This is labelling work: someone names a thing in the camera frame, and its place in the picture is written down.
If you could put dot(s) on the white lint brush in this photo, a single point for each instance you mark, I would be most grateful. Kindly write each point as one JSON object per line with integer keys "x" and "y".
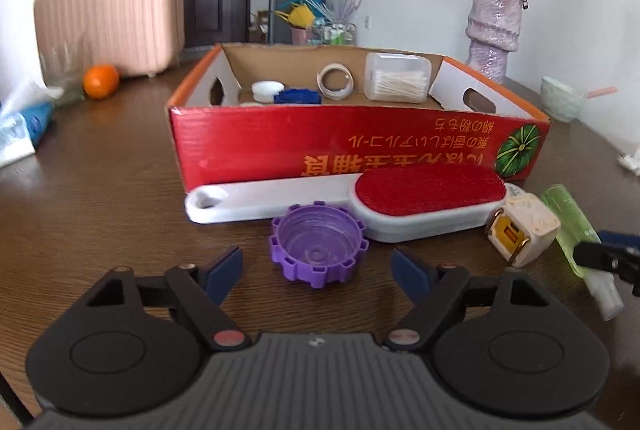
{"x": 280, "y": 199}

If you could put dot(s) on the yellow plastic item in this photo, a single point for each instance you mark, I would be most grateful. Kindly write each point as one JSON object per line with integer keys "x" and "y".
{"x": 297, "y": 16}

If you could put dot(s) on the blue toothed cap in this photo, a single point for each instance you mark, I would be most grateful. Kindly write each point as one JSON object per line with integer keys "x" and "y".
{"x": 297, "y": 97}

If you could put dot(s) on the purple toothed cap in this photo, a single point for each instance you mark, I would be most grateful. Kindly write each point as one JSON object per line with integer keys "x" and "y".
{"x": 315, "y": 255}

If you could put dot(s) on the clear desk organizer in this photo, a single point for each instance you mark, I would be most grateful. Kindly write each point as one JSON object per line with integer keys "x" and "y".
{"x": 337, "y": 34}

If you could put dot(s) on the crumpled white tissue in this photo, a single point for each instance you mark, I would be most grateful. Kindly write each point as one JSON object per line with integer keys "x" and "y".
{"x": 631, "y": 160}

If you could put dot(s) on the clear drinking glass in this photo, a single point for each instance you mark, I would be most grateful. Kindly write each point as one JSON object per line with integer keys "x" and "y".
{"x": 60, "y": 75}

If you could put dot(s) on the pink ribbed suitcase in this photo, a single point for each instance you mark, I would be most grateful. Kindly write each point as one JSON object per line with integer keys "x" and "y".
{"x": 110, "y": 10}

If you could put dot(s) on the pink textured vase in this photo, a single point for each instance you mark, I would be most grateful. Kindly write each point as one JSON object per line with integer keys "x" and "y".
{"x": 492, "y": 35}

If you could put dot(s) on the green spray bottle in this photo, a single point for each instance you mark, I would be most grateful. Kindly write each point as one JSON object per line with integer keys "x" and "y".
{"x": 570, "y": 220}

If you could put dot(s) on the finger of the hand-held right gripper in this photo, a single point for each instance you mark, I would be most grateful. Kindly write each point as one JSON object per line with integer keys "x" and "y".
{"x": 592, "y": 255}

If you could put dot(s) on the dried lavender bunch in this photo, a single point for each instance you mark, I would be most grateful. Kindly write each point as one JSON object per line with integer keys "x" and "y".
{"x": 347, "y": 3}

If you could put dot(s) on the orange fruit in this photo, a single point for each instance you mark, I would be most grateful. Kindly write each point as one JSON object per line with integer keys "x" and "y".
{"x": 101, "y": 81}

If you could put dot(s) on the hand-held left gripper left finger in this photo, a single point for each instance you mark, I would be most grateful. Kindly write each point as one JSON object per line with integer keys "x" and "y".
{"x": 222, "y": 272}

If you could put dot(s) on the clear cotton swab box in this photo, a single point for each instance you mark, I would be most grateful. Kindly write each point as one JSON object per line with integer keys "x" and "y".
{"x": 397, "y": 80}

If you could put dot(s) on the white round cap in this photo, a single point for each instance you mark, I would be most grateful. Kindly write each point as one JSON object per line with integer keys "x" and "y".
{"x": 267, "y": 90}

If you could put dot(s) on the red cardboard box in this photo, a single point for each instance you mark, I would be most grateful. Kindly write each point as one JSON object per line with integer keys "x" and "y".
{"x": 300, "y": 138}

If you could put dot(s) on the white charger plug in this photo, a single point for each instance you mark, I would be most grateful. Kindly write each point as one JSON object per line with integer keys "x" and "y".
{"x": 530, "y": 225}

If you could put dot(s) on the blue tissue pack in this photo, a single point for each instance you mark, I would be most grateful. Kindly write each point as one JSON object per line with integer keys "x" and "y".
{"x": 25, "y": 130}

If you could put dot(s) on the pink spoon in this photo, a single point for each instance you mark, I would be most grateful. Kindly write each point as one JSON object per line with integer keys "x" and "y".
{"x": 600, "y": 92}

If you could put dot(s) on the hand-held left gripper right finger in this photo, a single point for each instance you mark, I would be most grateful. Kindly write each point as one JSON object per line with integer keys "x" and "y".
{"x": 410, "y": 272}

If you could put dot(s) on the pale green bowl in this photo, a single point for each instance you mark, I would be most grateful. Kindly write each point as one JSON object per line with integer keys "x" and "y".
{"x": 561, "y": 100}

